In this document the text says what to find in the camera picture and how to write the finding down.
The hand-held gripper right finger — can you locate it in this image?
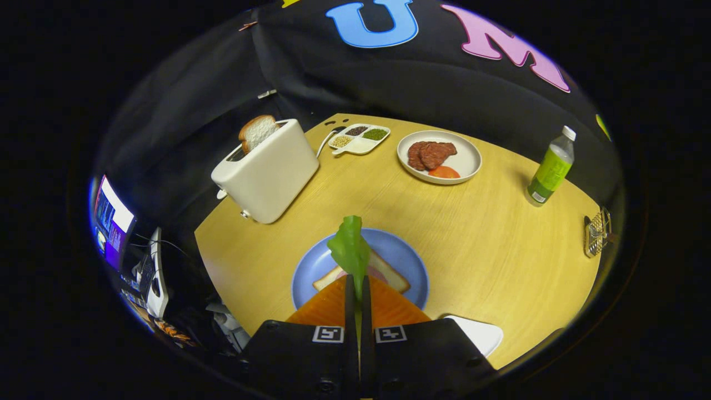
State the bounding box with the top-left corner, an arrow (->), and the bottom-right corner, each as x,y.
360,275 -> 498,399

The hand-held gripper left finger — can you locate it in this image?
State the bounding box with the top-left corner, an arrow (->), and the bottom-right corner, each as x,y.
240,273 -> 359,399

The green lettuce leaf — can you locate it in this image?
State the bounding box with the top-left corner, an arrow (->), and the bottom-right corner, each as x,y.
327,216 -> 371,303

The toasted bread slice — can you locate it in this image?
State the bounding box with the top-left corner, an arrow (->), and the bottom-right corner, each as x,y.
239,115 -> 278,154

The pink ham slice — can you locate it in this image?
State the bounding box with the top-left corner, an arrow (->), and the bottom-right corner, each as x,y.
335,266 -> 388,283

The white sandwich bread slice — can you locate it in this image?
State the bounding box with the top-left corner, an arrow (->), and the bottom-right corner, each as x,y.
312,250 -> 411,294

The blue round plate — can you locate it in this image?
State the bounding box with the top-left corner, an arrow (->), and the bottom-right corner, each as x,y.
292,228 -> 430,312

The white rectangular plate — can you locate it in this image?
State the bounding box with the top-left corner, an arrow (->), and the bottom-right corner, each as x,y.
443,314 -> 504,358

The white toaster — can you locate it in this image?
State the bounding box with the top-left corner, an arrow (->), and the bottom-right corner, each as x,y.
211,118 -> 321,225

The white sectioned condiment tray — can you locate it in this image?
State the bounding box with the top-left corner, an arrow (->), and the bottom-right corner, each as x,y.
328,123 -> 391,156

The brown meat slice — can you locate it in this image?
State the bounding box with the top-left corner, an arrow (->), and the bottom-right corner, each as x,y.
407,141 -> 431,172
419,142 -> 458,170

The white round plate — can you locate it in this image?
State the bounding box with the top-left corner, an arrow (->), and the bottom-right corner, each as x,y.
397,131 -> 483,185

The black backdrop cloth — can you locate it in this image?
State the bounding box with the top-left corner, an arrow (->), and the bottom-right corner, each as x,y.
92,0 -> 623,251

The green label drink bottle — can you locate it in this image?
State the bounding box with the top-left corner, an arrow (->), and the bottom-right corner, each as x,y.
527,126 -> 577,206

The computer monitor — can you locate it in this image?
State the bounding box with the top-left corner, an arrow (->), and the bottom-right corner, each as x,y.
92,175 -> 136,272

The white toaster cable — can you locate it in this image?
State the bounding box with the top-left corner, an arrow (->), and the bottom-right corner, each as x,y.
317,129 -> 339,159

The metal wire rack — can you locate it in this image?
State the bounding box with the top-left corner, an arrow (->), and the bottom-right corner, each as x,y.
583,207 -> 616,258

